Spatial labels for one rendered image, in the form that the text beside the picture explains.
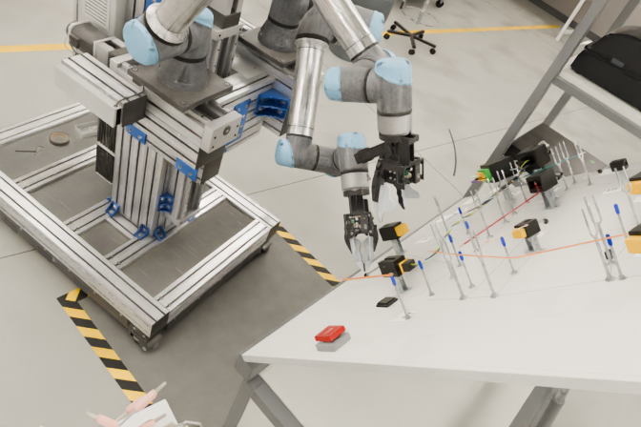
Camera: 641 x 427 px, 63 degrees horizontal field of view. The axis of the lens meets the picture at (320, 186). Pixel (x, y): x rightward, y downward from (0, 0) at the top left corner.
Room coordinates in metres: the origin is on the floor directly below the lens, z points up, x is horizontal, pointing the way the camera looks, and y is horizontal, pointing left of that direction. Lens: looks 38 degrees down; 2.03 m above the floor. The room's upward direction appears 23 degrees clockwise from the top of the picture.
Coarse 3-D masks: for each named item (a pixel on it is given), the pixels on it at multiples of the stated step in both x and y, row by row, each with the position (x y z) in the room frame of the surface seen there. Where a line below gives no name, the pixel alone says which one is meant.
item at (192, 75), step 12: (168, 60) 1.28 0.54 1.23; (180, 60) 1.27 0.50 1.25; (192, 60) 1.29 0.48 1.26; (204, 60) 1.33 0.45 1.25; (156, 72) 1.29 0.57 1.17; (168, 72) 1.26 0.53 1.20; (180, 72) 1.27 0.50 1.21; (192, 72) 1.28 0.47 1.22; (204, 72) 1.32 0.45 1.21; (168, 84) 1.26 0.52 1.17; (180, 84) 1.26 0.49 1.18; (192, 84) 1.28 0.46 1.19; (204, 84) 1.32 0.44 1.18
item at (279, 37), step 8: (264, 24) 1.78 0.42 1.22; (272, 24) 1.75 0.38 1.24; (280, 24) 1.74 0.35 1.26; (264, 32) 1.75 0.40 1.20; (272, 32) 1.74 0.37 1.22; (280, 32) 1.74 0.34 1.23; (288, 32) 1.76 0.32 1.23; (296, 32) 1.79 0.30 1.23; (264, 40) 1.73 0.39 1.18; (272, 40) 1.73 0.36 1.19; (280, 40) 1.74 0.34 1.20; (288, 40) 1.75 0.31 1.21; (272, 48) 1.72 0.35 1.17; (280, 48) 1.73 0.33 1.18; (288, 48) 1.75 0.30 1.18; (296, 48) 1.79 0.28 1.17
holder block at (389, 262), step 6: (384, 258) 0.96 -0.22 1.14; (390, 258) 0.95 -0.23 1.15; (396, 258) 0.94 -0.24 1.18; (402, 258) 0.94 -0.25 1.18; (378, 264) 0.94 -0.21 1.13; (384, 264) 0.93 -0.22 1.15; (390, 264) 0.92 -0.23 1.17; (384, 270) 0.93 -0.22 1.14; (390, 270) 0.92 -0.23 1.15; (396, 270) 0.91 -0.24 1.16; (384, 276) 0.93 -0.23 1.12; (396, 276) 0.91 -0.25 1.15
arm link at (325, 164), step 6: (324, 150) 1.20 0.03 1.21; (330, 150) 1.21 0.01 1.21; (324, 156) 1.18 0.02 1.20; (330, 156) 1.19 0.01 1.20; (318, 162) 1.16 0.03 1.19; (324, 162) 1.17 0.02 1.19; (330, 162) 1.18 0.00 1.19; (318, 168) 1.16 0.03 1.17; (324, 168) 1.17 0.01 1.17; (330, 168) 1.18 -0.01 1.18; (336, 168) 1.17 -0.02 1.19; (330, 174) 1.21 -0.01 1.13; (336, 174) 1.20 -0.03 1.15
